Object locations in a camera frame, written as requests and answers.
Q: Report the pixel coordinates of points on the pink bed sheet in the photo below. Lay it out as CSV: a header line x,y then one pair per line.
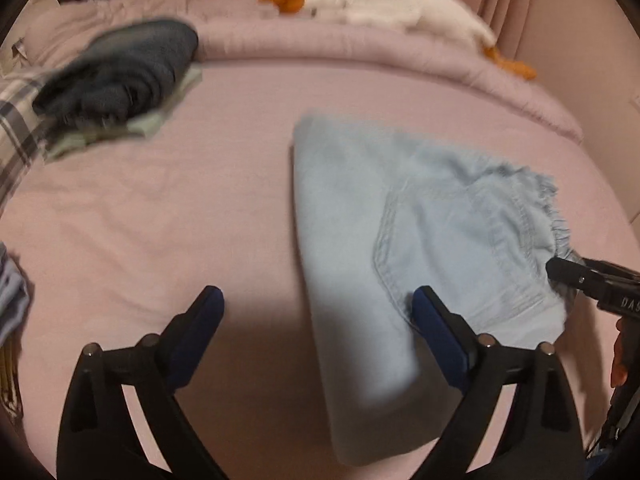
x,y
121,238

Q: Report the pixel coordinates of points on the dark folded jeans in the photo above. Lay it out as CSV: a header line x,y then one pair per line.
x,y
122,74

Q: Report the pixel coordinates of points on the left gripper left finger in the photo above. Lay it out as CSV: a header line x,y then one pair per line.
x,y
97,438

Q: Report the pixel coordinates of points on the plaid pillow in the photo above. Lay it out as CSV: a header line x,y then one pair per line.
x,y
21,127

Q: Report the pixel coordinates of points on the blue striped cloth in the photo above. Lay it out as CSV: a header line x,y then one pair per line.
x,y
14,296

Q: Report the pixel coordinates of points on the pink quilted comforter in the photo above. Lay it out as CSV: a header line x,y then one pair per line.
x,y
238,29

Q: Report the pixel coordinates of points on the white goose plush toy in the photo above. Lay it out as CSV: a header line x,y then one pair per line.
x,y
450,20

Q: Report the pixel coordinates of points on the pale green folded garment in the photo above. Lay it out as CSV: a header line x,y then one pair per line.
x,y
64,141

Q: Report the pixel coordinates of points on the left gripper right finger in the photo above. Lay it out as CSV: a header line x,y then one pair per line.
x,y
541,438

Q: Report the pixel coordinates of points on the person right hand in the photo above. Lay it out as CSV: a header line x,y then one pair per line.
x,y
622,353

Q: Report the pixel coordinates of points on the light blue denim pants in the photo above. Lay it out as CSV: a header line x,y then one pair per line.
x,y
379,214

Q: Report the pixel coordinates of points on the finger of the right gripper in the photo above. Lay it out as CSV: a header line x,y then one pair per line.
x,y
566,274

